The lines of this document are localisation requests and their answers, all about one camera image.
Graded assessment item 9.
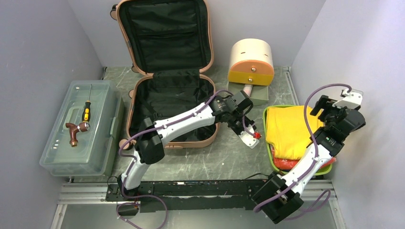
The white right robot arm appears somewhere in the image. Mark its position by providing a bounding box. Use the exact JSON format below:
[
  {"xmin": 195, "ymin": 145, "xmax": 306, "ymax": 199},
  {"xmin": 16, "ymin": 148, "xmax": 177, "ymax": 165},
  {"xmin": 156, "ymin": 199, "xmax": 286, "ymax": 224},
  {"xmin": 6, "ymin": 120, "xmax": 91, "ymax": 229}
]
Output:
[{"xmin": 251, "ymin": 92, "xmax": 366, "ymax": 224}]

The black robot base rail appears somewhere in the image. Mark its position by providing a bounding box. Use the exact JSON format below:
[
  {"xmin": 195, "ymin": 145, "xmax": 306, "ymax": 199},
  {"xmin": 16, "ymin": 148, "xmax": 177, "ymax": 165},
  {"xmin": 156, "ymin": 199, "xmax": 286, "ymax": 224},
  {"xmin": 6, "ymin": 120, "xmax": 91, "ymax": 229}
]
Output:
[{"xmin": 105, "ymin": 179, "xmax": 287, "ymax": 213}]

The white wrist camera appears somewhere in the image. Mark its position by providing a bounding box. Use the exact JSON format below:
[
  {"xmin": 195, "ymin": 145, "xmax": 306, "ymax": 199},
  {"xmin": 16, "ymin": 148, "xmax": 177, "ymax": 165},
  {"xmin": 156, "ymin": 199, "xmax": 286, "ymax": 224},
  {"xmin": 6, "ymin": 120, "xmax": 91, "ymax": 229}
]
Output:
[
  {"xmin": 332, "ymin": 89, "xmax": 363, "ymax": 110},
  {"xmin": 238, "ymin": 130, "xmax": 260, "ymax": 149}
]

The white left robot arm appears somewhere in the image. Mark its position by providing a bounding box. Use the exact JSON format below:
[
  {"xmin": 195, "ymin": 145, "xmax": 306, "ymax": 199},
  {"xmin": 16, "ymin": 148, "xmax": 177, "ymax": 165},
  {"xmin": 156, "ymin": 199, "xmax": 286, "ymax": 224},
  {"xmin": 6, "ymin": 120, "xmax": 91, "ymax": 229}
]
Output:
[{"xmin": 118, "ymin": 91, "xmax": 261, "ymax": 200}]

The yellow black screwdriver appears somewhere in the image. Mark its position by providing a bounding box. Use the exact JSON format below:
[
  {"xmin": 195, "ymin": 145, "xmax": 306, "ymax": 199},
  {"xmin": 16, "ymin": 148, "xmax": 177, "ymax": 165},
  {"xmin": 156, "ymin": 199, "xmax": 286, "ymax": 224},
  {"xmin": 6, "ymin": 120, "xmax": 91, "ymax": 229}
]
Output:
[{"xmin": 82, "ymin": 84, "xmax": 92, "ymax": 122}]

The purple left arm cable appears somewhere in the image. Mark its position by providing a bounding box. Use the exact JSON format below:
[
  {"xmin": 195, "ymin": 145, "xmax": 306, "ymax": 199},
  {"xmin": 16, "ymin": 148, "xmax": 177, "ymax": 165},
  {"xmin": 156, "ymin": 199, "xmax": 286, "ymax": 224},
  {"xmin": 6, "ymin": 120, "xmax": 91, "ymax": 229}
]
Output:
[{"xmin": 115, "ymin": 89, "xmax": 258, "ymax": 229}]

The yellow cloth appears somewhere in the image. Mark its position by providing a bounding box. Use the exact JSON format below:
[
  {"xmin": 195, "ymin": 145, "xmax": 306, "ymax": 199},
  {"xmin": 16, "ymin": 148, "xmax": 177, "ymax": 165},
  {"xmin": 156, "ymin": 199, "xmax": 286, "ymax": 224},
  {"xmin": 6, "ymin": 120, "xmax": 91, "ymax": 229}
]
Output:
[{"xmin": 266, "ymin": 105, "xmax": 311, "ymax": 160}]

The red white tie-dye cloth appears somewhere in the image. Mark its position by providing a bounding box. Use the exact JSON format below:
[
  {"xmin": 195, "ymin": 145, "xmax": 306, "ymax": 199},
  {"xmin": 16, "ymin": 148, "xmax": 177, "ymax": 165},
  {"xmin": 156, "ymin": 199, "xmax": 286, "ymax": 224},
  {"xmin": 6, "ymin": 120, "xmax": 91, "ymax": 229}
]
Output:
[{"xmin": 271, "ymin": 149, "xmax": 337, "ymax": 175}]

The cream orange drawer cabinet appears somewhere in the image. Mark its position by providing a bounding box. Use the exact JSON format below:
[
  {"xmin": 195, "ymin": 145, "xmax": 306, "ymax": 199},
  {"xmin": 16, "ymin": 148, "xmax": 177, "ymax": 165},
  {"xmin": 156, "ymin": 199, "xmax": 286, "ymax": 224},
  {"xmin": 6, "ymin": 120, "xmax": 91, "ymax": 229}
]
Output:
[{"xmin": 226, "ymin": 38, "xmax": 275, "ymax": 106}]

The clear plastic storage box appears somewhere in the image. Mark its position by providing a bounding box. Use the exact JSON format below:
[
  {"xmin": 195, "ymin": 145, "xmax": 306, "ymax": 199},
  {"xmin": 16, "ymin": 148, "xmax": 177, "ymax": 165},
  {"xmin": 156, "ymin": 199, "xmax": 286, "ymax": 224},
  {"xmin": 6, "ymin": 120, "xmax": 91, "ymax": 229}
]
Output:
[{"xmin": 39, "ymin": 80, "xmax": 125, "ymax": 177}]

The pink hard-shell suitcase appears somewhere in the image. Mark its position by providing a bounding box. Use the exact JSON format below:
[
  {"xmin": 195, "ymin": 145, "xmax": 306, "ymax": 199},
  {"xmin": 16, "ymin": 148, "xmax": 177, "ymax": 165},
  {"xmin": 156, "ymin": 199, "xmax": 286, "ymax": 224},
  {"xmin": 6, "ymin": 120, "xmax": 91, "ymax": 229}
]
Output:
[{"xmin": 110, "ymin": 0, "xmax": 216, "ymax": 137}]

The lime green plastic tray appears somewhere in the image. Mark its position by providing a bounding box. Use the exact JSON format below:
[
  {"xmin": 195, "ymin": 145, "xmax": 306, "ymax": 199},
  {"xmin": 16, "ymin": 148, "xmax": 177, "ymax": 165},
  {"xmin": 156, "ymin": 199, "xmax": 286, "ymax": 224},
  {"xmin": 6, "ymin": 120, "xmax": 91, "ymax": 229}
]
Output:
[{"xmin": 262, "ymin": 105, "xmax": 333, "ymax": 177}]

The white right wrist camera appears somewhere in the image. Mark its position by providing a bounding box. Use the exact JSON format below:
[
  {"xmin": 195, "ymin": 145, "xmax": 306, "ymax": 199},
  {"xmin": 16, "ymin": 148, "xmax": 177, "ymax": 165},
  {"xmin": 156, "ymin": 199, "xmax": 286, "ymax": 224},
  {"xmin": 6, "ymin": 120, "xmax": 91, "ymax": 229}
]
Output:
[{"xmin": 332, "ymin": 89, "xmax": 363, "ymax": 110}]

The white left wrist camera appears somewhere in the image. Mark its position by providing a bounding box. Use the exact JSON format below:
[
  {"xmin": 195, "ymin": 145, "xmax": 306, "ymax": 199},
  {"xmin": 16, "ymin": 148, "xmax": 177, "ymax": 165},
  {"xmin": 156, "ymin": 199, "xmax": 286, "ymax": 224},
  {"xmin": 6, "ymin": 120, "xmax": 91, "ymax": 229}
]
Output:
[{"xmin": 238, "ymin": 130, "xmax": 260, "ymax": 149}]

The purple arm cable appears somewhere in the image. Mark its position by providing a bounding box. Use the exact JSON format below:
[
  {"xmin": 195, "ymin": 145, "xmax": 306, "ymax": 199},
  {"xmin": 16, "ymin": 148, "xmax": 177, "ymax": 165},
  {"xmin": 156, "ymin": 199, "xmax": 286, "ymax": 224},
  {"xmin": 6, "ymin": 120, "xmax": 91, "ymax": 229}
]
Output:
[
  {"xmin": 253, "ymin": 83, "xmax": 352, "ymax": 221},
  {"xmin": 115, "ymin": 89, "xmax": 258, "ymax": 229}
]

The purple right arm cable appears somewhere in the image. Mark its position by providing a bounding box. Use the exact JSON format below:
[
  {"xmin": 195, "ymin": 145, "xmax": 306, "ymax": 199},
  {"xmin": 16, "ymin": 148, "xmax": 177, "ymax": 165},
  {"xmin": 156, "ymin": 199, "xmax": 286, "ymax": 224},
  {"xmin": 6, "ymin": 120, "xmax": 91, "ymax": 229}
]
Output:
[{"xmin": 253, "ymin": 83, "xmax": 352, "ymax": 221}]

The aluminium frame rail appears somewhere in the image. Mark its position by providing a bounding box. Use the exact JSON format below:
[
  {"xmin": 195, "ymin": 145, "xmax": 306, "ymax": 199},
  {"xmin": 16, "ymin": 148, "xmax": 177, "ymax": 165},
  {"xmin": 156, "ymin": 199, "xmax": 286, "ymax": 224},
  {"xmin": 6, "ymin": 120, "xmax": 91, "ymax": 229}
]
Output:
[{"xmin": 50, "ymin": 66, "xmax": 338, "ymax": 229}]

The rose gold round jar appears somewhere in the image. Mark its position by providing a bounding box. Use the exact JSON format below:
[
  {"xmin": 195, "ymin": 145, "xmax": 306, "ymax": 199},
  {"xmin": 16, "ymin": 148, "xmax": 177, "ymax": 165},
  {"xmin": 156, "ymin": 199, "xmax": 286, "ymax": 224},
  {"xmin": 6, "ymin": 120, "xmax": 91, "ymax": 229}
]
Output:
[{"xmin": 243, "ymin": 84, "xmax": 253, "ymax": 97}]

